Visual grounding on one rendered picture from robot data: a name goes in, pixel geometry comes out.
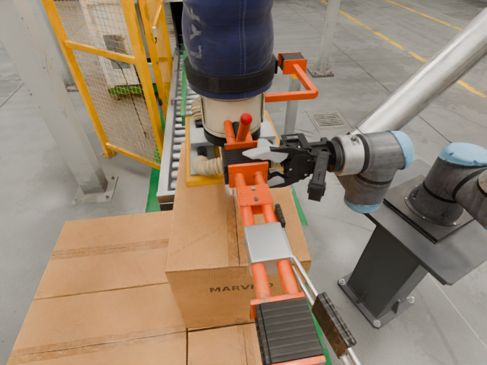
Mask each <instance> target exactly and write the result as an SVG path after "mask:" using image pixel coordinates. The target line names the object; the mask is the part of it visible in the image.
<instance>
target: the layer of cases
mask: <svg viewBox="0 0 487 365"><path fill-rule="evenodd" d="M171 220H172V210H170V211H157V212H149V213H142V214H129V215H121V216H113V217H100V218H93V219H79V220H72V221H66V222H65V223H64V226H63V228H62V231H61V233H60V235H59V238H58V240H57V243H56V245H55V247H54V250H53V252H52V255H51V258H50V259H49V262H48V264H47V267H46V270H45V272H44V273H43V277H42V279H41V281H40V284H39V286H38V289H37V291H36V294H35V296H34V298H33V300H34V301H32V303H31V305H30V308H29V310H28V313H27V315H26V317H25V321H24V322H23V325H22V327H21V330H20V333H19V335H18V337H17V339H16V342H15V344H14V347H13V349H12V352H11V354H10V356H9V359H8V361H7V364H6V365H262V359H261V354H260V349H259V342H258V337H257V330H256V325H255V322H251V323H243V324H227V325H218V326H210V327H194V328H186V327H185V325H184V323H183V320H182V317H181V315H180V312H179V309H178V306H177V303H176V301H175V298H174V295H173V293H172V290H171V287H170V284H169V282H168V279H167V276H166V274H165V264H166V259H167V248H168V243H169V236H170V226H171Z"/></svg>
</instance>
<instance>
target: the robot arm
mask: <svg viewBox="0 0 487 365"><path fill-rule="evenodd" d="M486 57H487V7H486V8H485V9H484V10H483V11H482V12H481V13H480V14H478V15H477V16H476V17H475V18H474V19H473V20H472V21H471V22H469V23H468V24H467V25H466V26H465V27H464V28H463V29H462V30H460V31H459V32H458V34H456V35H455V36H454V37H453V38H452V39H451V40H450V41H449V42H448V43H447V44H446V45H444V46H443V47H442V48H441V49H440V50H439V51H438V52H437V53H435V54H434V55H433V56H432V57H431V58H430V59H429V60H428V61H427V62H426V63H424V65H423V66H422V67H421V68H420V69H418V70H417V71H416V72H415V73H414V74H413V75H412V76H410V77H409V78H408V79H407V80H406V81H405V82H404V83H403V84H401V85H400V86H399V87H398V88H397V89H396V90H395V91H394V92H393V93H392V94H391V95H390V96H389V97H388V98H387V99H386V100H384V101H383V102H382V103H381V104H380V105H379V106H378V107H376V108H375V109H374V110H373V111H372V112H371V113H370V114H369V115H367V116H366V117H365V118H364V119H363V120H362V121H361V122H360V123H359V124H358V125H357V126H356V127H355V128H354V129H353V130H350V131H349V132H348V133H347V134H345V135H337V136H334V137H333V138H331V139H330V140H328V139H327V137H324V138H321V139H320V141H318V142H309V143H308V141H307V139H306V138H305V136H304V134H303V133H295V134H287V135H281V138H282V139H280V146H274V145H272V144H271V143H270V142H269V141H268V140H266V139H264V138H260V139H259V140H258V142H257V147H256V148H252V149H249V150H247V151H244V152H243V153H242V155H243V156H245V157H247V158H250V159H261V160H268V159H269V160H272V161H273V162H276V163H280V165H281V166H282V167H283V171H282V170H281V169H274V170H269V171H270V179H269V180H268V181H267V184H268V185H269V188H283V187H286V186H289V185H292V184H294V183H298V182H299V180H304V179H305V178H307V177H309V176H310V174H313V175H312V179H311V180H309V184H308V185H307V193H308V194H309V195H308V199H309V200H313V201H319V202H320V200H321V198H322V196H324V193H325V191H326V182H325V176H326V172H327V171H328V172H333V173H334V174H335V175H336V177H337V178H338V181H339V182H340V184H341V185H342V186H343V188H344V189H345V191H346V193H345V195H344V202H345V204H346V205H347V206H348V207H349V208H350V209H352V210H354V211H357V212H360V213H372V212H374V211H376V210H377V209H378V208H379V207H380V205H381V204H382V203H383V199H384V197H385V195H386V192H387V190H388V188H389V186H390V184H391V182H392V180H393V178H394V175H395V174H396V171H397V170H398V169H399V170H404V169H406V168H407V167H409V166H410V165H411V163H412V161H413V159H414V148H413V145H412V142H411V140H410V138H409V136H408V135H407V134H406V133H403V132H402V131H399V130H400V129H402V128H403V126H405V125H406V124H407V123H408V122H410V121H411V120H412V119H414V118H415V117H416V116H417V115H418V114H419V113H420V112H421V111H423V110H424V109H425V108H426V107H428V106H429V105H430V104H432V103H433V102H434V101H435V100H436V99H437V98H438V97H439V96H441V95H442V94H443V93H444V92H446V91H447V90H448V89H449V88H450V87H452V86H453V85H454V84H455V83H456V82H457V81H458V80H460V79H461V78H462V77H464V76H465V75H466V74H467V73H468V72H469V71H470V70H472V69H473V68H474V67H475V66H476V65H478V64H479V63H480V62H482V61H483V60H484V59H485V58H486ZM294 135H297V136H298V138H287V137H286V136H294ZM283 173H284V174H283ZM409 201H410V203H411V204H412V206H413V207H414V208H415V209H416V210H417V211H418V212H420V213H421V214H423V215H424V216H426V217H428V218H431V219H434V220H437V221H440V222H453V221H456V220H458V219H459V218H460V216H461V215H462V213H463V210H464V209H465V210H466V211H467V212H468V213H469V214H470V215H471V216H472V217H473V218H474V219H475V220H476V221H477V222H478V223H480V224H481V225H482V226H483V228H484V229H485V230H487V150H486V149H484V148H483V147H480V146H477V145H474V144H471V143H450V144H448V145H446V146H445V147H444V148H443V150H442V151H441V152H440V153H439V154H438V157H437V159H436V160H435V162H434V164H433V166H432V167H431V168H430V171H429V173H428V174H427V176H426V178H425V179H424V181H423V182H422V183H420V184H419V185H418V186H416V187H415V188H413V189H412V191H411V193H410V195H409Z"/></svg>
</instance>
